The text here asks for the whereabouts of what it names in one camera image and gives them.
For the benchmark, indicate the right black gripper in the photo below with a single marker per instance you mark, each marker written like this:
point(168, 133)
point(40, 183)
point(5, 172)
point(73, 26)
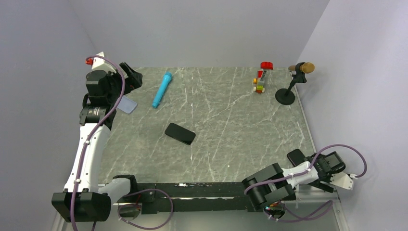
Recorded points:
point(325, 186)

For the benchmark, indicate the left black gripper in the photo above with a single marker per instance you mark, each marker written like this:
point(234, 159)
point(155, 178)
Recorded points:
point(133, 81)

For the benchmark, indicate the lilac phone case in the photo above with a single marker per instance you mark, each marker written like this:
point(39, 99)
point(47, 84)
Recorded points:
point(127, 105)

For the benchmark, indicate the black smartphone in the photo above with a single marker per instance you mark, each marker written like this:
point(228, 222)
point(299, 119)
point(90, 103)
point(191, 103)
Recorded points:
point(180, 134)

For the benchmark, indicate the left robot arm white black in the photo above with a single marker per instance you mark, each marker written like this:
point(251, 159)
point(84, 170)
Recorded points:
point(82, 200)

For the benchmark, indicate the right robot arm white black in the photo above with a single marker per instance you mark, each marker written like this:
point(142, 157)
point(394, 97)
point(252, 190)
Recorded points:
point(274, 183)

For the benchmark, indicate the blue toy microphone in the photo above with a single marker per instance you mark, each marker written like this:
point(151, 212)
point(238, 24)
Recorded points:
point(167, 77)

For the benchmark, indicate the colourful toy brick stack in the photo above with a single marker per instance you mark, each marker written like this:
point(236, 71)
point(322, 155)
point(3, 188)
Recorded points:
point(259, 81)

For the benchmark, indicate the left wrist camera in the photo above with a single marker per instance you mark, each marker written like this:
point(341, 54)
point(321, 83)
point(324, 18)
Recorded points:
point(98, 64)

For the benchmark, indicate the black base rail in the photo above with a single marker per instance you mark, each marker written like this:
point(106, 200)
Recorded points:
point(190, 197)

